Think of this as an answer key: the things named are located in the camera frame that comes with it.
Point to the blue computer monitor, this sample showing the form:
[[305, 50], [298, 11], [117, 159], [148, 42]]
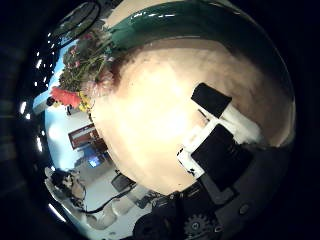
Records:
[[94, 162]]

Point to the brown wooden cabinet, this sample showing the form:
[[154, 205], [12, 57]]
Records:
[[82, 135]]

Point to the seated operator person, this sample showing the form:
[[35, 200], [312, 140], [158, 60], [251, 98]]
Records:
[[68, 185]]

